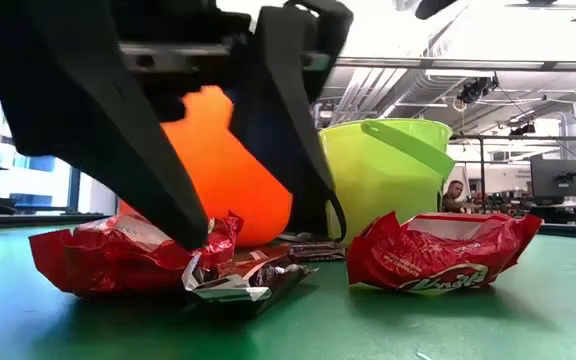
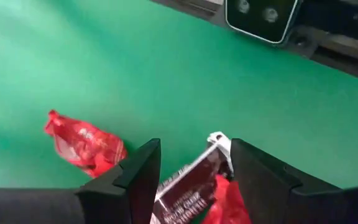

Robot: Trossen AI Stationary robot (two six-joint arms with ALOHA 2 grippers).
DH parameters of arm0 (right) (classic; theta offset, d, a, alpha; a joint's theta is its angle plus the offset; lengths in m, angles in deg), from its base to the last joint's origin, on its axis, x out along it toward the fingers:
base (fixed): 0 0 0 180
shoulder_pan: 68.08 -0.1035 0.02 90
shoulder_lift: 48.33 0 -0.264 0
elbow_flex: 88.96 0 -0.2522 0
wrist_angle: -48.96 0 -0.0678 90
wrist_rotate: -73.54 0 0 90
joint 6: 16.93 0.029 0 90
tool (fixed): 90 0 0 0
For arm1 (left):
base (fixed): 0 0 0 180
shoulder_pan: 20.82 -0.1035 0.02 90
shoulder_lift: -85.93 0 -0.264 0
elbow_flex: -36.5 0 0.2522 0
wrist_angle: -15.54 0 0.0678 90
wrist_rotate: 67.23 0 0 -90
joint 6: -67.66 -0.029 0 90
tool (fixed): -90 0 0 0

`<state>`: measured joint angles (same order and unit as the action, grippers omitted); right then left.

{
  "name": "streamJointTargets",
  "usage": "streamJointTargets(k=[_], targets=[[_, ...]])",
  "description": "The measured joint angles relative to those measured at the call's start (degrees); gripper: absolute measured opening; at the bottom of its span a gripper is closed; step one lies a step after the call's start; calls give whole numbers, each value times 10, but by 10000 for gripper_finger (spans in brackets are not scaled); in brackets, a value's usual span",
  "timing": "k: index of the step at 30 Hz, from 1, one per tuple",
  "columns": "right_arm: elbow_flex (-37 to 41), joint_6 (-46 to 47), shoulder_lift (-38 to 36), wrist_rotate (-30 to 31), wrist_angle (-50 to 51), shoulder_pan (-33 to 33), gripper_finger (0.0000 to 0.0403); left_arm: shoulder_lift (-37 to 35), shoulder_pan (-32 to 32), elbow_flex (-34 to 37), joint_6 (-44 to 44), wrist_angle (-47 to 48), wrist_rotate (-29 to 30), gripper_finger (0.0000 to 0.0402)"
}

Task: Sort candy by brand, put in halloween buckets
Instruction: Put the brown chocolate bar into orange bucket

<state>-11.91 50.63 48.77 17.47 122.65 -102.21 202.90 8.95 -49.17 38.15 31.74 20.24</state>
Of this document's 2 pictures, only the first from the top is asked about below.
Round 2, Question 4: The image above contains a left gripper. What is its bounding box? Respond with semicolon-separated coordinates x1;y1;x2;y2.
0;0;355;251

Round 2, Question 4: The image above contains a green ghost-face bucket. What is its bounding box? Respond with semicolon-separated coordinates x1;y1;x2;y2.
318;117;458;247

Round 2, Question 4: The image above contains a silver ceiling duct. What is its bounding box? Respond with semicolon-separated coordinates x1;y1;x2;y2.
317;67;452;121

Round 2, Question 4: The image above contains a person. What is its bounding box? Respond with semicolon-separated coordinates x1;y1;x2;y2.
439;179;470;215

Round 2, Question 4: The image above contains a black ceiling camera rig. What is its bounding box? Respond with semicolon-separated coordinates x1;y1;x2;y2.
456;74;500;105

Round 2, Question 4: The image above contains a red Kit Kat wrapper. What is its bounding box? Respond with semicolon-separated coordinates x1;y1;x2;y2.
345;209;545;297
27;211;245;297

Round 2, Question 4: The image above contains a large glass window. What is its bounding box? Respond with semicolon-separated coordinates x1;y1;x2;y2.
0;99;119;216

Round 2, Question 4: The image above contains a long ceiling light fixture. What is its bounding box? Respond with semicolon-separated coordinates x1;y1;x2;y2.
335;55;576;72

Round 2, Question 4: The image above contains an orange pumpkin bucket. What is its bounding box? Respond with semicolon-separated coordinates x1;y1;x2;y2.
117;84;348;250

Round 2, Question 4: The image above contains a black aluminium table frame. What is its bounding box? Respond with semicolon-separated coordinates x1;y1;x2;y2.
0;212;576;242

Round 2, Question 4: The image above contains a dark background monitor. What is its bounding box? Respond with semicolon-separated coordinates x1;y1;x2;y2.
529;158;576;203

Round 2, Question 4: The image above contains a brown Hershey's chocolate bar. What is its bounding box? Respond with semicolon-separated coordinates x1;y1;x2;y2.
278;231;348;265
181;243;318;317

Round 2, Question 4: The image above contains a green felt table mat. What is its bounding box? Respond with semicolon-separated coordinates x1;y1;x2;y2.
0;224;576;360

